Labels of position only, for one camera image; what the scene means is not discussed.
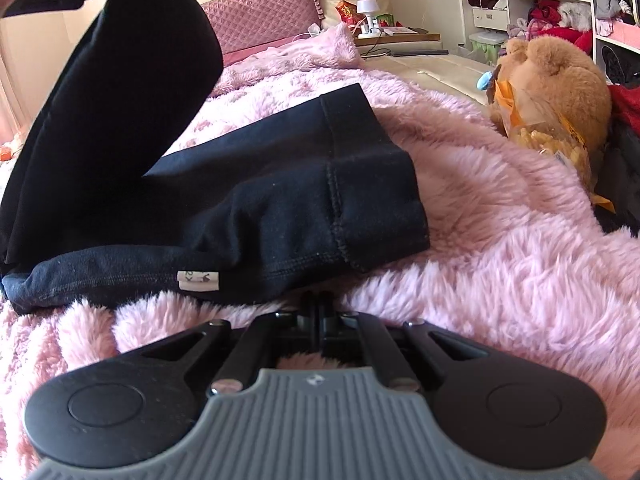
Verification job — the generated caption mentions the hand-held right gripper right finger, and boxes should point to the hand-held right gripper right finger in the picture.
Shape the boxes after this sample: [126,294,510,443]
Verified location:
[320,291,490,392]

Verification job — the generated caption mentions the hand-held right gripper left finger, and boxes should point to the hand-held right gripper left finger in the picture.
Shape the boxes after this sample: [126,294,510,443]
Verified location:
[120,291,321,395]

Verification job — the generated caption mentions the black pants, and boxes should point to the black pants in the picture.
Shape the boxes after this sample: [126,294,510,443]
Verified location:
[0,0,432,317]

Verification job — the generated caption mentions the pink quilted headboard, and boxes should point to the pink quilted headboard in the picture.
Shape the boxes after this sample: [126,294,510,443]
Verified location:
[200,0,322,68]

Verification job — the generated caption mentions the pink pillow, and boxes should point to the pink pillow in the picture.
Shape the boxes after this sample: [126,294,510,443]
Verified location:
[221,35,313,67]

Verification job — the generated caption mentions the pink fluffy blanket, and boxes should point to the pink fluffy blanket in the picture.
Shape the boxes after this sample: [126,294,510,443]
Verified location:
[0,22,640,480]

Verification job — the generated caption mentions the red gift packet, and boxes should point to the red gift packet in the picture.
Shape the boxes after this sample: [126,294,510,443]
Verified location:
[334,0,359,27]

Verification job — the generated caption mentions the white table lamp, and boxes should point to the white table lamp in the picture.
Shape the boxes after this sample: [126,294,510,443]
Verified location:
[356,0,382,37]

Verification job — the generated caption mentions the cream nightstand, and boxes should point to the cream nightstand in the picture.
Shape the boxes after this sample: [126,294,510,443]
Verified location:
[315,0,450,57]

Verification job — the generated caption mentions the beige mattress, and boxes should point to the beige mattress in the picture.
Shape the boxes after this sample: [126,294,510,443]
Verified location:
[357,50,498,107]

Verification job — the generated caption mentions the pale green storage box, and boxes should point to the pale green storage box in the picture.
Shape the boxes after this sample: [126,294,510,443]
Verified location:
[469,31,507,64]

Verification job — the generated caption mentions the black jacket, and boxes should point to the black jacket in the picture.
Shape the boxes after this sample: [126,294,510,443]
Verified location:
[592,122,640,238]

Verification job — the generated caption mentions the brown teddy bear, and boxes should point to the brown teddy bear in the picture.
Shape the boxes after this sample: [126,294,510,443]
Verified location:
[487,35,615,161]

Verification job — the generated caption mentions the red cloth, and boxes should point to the red cloth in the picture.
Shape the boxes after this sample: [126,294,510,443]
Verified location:
[607,84,640,136]

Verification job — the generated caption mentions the pile of colourful clothes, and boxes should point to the pile of colourful clothes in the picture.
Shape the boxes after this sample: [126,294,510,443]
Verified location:
[467,0,640,46]

